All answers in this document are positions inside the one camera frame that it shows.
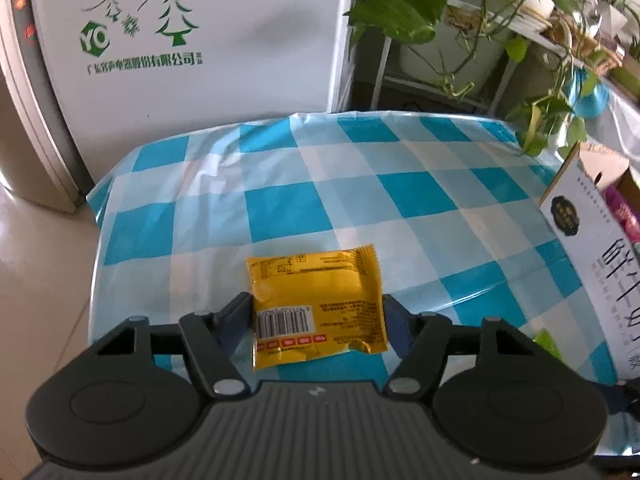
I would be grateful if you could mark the cardboard box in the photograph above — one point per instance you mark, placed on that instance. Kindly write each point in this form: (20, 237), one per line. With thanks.
(595, 240)

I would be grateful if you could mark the green snack packet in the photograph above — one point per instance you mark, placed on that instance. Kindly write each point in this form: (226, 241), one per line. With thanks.
(547, 345)

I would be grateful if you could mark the blue white checkered tablecloth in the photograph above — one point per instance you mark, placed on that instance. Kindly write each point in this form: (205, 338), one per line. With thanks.
(300, 200)

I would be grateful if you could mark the pothos plant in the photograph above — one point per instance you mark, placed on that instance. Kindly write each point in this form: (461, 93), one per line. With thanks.
(400, 10)

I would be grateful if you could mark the large yellow snack packet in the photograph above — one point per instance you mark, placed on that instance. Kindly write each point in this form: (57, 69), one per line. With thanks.
(320, 290)

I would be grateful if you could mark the white freezer with tree print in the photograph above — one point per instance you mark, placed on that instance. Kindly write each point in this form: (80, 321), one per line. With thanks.
(240, 35)

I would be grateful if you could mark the white metal plant stand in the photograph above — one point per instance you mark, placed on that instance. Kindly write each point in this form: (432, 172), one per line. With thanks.
(380, 60)

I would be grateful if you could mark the grey plastic table cover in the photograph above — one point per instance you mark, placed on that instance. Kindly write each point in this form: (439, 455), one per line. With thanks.
(625, 120)

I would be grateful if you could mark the wicker basket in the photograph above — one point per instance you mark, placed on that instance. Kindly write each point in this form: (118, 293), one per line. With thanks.
(590, 50)

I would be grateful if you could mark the silver refrigerator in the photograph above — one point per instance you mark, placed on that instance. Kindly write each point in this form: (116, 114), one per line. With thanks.
(15, 160)

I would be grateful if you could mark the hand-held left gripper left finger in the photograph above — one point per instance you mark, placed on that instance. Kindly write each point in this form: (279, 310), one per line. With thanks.
(235, 325)

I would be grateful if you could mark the blue plastic object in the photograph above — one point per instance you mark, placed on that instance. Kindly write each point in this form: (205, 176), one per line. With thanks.
(590, 100)

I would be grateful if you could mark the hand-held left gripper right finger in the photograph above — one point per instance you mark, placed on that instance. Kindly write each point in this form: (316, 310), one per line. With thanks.
(397, 327)

